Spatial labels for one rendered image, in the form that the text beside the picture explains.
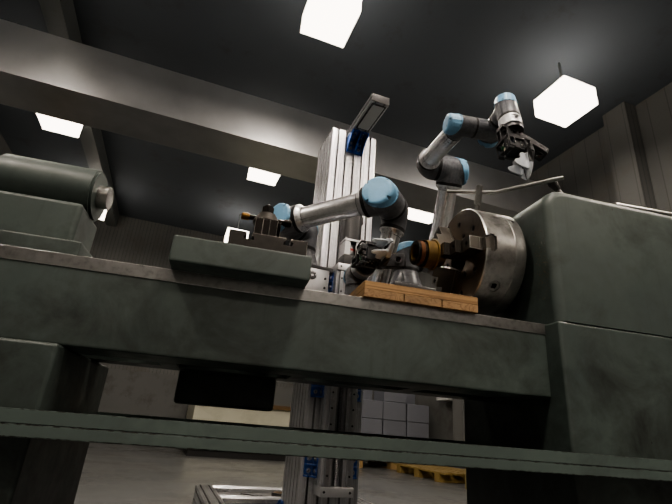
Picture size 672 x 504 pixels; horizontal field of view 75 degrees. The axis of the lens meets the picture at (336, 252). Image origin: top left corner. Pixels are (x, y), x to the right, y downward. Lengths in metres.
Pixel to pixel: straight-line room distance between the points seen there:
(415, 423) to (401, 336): 7.21
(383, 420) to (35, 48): 6.87
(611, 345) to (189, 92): 4.77
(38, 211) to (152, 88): 4.18
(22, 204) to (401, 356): 0.95
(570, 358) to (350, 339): 0.55
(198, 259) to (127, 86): 4.46
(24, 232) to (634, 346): 1.51
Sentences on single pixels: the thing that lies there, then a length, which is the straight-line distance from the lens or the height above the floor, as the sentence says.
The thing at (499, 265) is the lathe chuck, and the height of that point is 1.02.
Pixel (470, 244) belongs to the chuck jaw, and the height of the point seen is 1.07.
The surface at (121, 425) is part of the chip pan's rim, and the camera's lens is 0.86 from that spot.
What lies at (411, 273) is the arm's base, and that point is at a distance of 1.98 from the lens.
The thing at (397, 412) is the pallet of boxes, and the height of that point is 0.88.
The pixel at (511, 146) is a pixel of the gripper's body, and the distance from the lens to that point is 1.54.
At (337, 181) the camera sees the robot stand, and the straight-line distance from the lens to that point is 2.23.
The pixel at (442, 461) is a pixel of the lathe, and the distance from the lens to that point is 0.95.
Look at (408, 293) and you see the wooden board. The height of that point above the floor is 0.89.
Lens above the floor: 0.57
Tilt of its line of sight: 22 degrees up
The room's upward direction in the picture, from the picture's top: 5 degrees clockwise
